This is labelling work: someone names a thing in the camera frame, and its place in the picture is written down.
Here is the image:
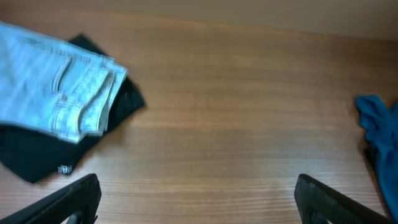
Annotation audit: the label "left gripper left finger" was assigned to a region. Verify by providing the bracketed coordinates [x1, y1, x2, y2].
[1, 174, 101, 224]

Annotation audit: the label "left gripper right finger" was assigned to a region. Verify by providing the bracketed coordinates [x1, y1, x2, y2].
[294, 174, 395, 224]

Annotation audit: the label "light blue denim shorts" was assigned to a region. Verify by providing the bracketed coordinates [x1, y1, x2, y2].
[1, 22, 128, 143]

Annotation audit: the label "folded black garment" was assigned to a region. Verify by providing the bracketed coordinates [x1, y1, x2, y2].
[1, 34, 144, 183]

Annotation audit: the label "dark blue t-shirt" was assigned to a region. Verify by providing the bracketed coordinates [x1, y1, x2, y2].
[354, 95, 397, 221]

